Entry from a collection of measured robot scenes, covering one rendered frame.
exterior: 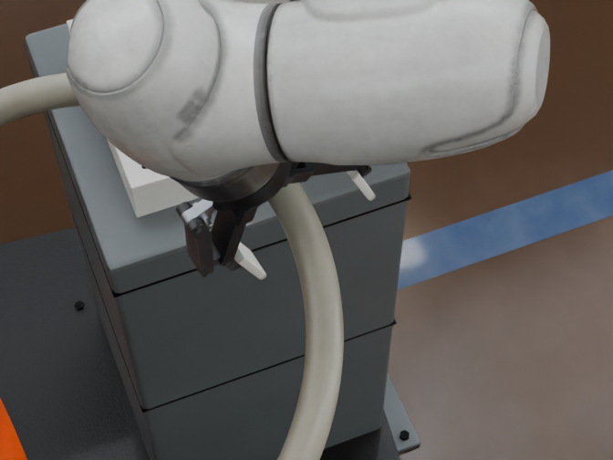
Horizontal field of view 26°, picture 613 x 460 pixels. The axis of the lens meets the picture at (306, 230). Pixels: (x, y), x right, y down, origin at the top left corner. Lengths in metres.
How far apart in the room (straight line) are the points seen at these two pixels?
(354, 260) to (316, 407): 0.79
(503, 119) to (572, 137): 1.94
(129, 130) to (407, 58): 0.17
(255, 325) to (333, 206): 0.26
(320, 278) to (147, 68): 0.31
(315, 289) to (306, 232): 0.05
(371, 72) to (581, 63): 2.10
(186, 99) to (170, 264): 0.85
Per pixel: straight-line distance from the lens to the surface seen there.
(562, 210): 2.64
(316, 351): 1.03
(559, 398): 2.44
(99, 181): 1.68
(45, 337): 2.48
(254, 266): 1.15
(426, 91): 0.78
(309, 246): 1.05
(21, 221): 2.63
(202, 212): 1.03
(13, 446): 2.39
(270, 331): 1.88
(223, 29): 0.82
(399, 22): 0.79
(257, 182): 0.95
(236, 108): 0.81
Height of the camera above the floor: 2.17
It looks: 58 degrees down
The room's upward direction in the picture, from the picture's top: straight up
